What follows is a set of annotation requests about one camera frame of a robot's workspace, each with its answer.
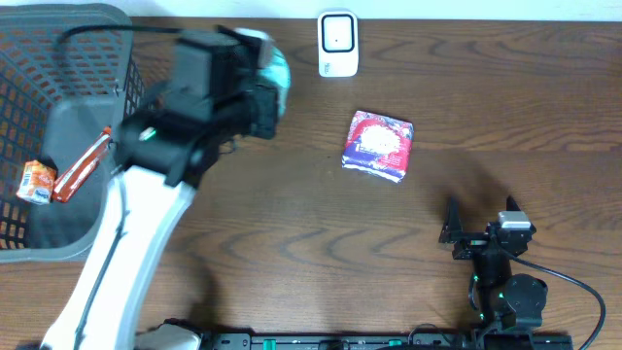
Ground teal green packet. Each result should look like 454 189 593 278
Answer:
259 47 292 121

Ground floral red purple packet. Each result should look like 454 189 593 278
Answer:
341 111 414 183

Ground orange snack bar wrapper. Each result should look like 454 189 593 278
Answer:
52 125 112 203

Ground small orange juice carton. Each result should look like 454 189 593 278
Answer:
17 160 56 205

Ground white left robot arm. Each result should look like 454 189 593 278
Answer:
42 26 290 349

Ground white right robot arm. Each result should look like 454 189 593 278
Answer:
438 196 548 348

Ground white barcode scanner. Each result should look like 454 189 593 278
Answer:
317 11 360 78

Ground grey plastic lattice basket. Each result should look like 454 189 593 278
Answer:
1 3 145 263

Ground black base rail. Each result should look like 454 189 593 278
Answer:
201 330 573 350

